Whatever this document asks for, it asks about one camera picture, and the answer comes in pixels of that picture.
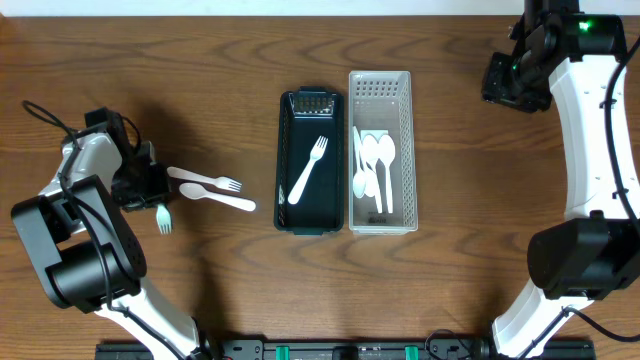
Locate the white plastic spoon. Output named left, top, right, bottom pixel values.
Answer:
left=352, top=126, right=366, bottom=199
left=364, top=165, right=379, bottom=197
left=378, top=134, right=396, bottom=214
left=361, top=135, right=382, bottom=214

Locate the white label in basket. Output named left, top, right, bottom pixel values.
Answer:
left=360, top=130, right=388, bottom=139

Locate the white plastic fork top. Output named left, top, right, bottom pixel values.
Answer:
left=166, top=166, right=242, bottom=192

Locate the white plastic fork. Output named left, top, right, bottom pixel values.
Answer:
left=179, top=183, right=256, bottom=212
left=166, top=166, right=242, bottom=192
left=287, top=136, right=328, bottom=205

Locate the black mounting rail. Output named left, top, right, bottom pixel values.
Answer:
left=94, top=338, right=597, bottom=360

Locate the clear plastic basket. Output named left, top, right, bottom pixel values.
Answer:
left=348, top=70, right=418, bottom=235

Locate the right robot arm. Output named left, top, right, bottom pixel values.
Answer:
left=476, top=0, right=639, bottom=359

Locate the white plastic fork handle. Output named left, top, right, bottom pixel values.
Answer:
left=156, top=204, right=173, bottom=235

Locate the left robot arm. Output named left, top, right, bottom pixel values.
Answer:
left=11, top=100, right=221, bottom=359

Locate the black plastic basket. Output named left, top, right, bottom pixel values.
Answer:
left=274, top=86, right=344, bottom=236

